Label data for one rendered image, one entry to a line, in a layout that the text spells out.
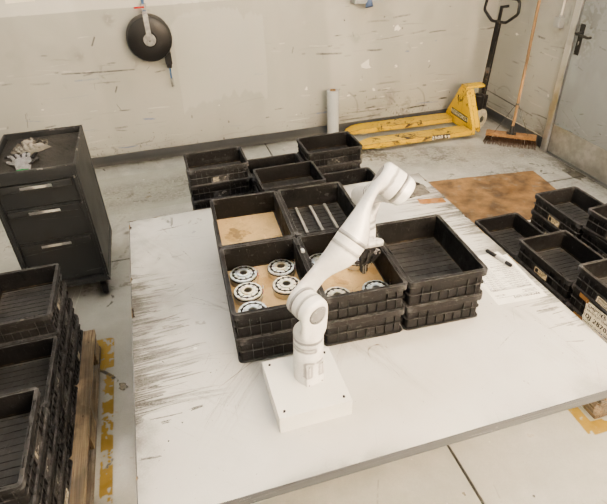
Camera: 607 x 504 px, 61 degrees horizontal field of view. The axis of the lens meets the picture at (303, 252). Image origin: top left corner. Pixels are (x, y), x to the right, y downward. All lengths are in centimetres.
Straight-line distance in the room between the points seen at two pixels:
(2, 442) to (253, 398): 91
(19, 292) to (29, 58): 259
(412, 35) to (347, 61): 69
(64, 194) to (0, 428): 136
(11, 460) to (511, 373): 169
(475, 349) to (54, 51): 407
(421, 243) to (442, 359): 54
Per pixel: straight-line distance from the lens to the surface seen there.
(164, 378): 183
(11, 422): 221
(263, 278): 195
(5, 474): 207
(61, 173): 302
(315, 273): 145
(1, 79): 506
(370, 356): 182
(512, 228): 347
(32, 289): 282
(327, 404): 160
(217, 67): 497
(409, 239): 217
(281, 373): 168
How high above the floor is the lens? 201
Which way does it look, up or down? 35 degrees down
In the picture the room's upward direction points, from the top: 2 degrees counter-clockwise
